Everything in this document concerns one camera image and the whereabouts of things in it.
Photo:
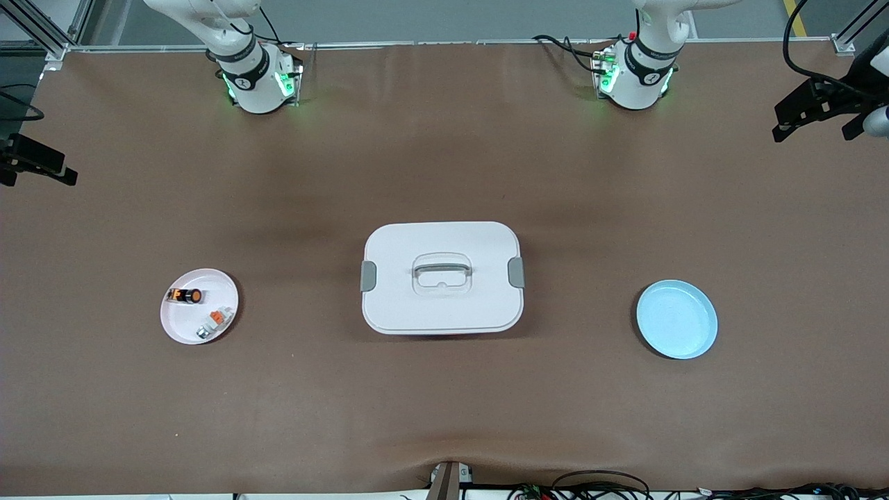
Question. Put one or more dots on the pink round plate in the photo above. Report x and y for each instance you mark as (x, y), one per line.
(191, 323)

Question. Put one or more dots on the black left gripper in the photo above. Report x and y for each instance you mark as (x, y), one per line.
(842, 98)

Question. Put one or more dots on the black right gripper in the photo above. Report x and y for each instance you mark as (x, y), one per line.
(15, 154)

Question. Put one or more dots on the metal table clamp bracket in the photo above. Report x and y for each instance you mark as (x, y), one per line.
(444, 482)

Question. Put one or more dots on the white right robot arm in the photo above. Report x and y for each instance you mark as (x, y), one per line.
(253, 87)

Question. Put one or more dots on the silver table edge rail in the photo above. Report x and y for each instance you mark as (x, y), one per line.
(451, 43)

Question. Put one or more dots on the white lidded storage box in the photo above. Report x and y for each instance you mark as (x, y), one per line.
(444, 305)

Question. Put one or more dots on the aluminium frame post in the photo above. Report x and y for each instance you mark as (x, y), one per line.
(844, 45)
(52, 50)

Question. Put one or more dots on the brown table mat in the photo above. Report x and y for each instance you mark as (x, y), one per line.
(444, 417)

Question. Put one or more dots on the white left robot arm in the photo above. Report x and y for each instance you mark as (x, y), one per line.
(635, 83)

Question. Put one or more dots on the light blue round plate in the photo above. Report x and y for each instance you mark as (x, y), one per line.
(677, 319)

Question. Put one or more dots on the white orange electrical connector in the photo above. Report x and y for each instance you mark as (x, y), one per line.
(218, 317)

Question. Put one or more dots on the orange black push switch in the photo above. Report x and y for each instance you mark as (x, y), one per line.
(196, 296)

